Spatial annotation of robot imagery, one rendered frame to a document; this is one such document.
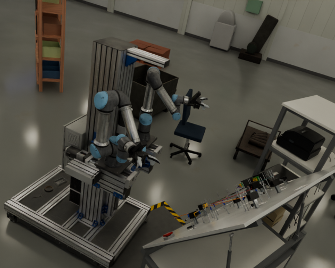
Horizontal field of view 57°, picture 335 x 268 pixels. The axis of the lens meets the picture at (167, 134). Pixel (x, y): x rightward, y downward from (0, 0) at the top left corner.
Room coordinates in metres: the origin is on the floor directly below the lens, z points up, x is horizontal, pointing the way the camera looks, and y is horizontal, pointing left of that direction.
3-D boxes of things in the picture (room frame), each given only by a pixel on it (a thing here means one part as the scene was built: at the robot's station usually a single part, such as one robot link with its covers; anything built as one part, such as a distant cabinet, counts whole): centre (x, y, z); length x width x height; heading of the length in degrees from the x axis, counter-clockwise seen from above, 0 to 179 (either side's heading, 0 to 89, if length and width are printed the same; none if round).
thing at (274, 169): (2.43, -1.15, 1.09); 0.35 x 0.33 x 0.07; 136
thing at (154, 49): (8.44, 1.06, 0.20); 1.16 x 0.84 x 0.41; 72
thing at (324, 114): (2.43, -1.24, 0.92); 0.60 x 0.50 x 1.85; 136
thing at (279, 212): (2.39, -1.12, 0.76); 0.30 x 0.21 x 0.20; 49
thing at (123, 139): (1.73, 0.27, 1.56); 0.11 x 0.08 x 0.09; 47
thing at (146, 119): (2.48, 0.23, 1.33); 0.13 x 0.12 x 0.14; 8
